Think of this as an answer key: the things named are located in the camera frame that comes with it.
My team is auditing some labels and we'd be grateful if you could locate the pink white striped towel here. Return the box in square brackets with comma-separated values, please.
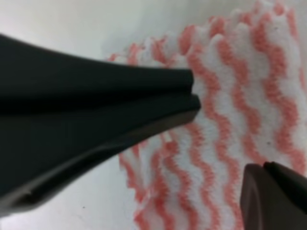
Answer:
[109, 0, 307, 230]

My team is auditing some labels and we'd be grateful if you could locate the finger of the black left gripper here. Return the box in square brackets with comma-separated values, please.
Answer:
[0, 35, 194, 105]
[0, 94, 200, 216]

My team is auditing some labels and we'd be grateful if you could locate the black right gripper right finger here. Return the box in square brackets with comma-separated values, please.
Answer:
[263, 162, 307, 206]

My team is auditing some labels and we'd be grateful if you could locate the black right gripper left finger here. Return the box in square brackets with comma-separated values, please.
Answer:
[240, 164, 307, 230]

